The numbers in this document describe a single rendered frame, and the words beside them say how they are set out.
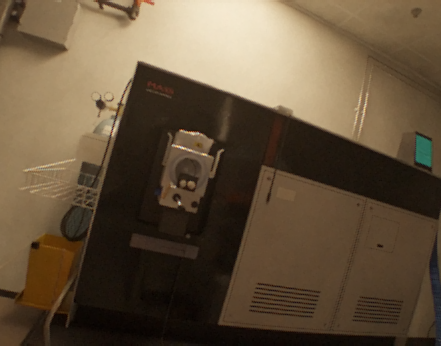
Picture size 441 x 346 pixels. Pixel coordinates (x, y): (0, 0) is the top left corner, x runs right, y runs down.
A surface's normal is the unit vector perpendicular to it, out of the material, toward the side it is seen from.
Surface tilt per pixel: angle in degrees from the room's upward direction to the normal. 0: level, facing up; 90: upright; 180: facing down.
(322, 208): 90
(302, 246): 90
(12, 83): 90
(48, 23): 90
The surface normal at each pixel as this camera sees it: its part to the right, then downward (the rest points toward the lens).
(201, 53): 0.22, 0.03
